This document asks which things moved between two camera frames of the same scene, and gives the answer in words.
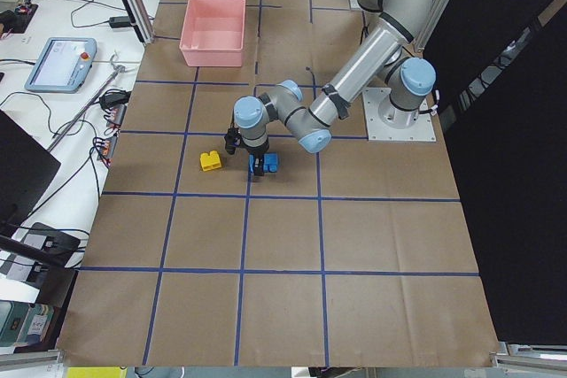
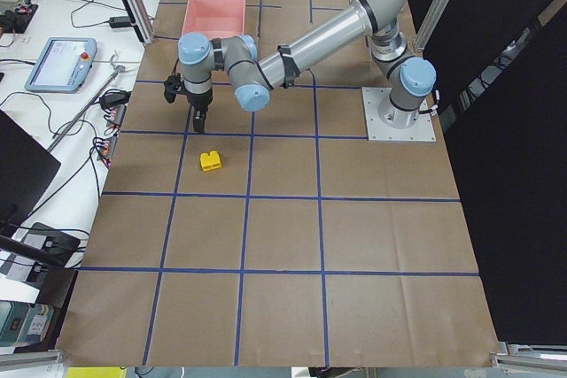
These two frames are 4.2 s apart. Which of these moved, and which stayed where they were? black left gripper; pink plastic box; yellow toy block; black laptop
Moved: black left gripper
Stayed: pink plastic box; black laptop; yellow toy block
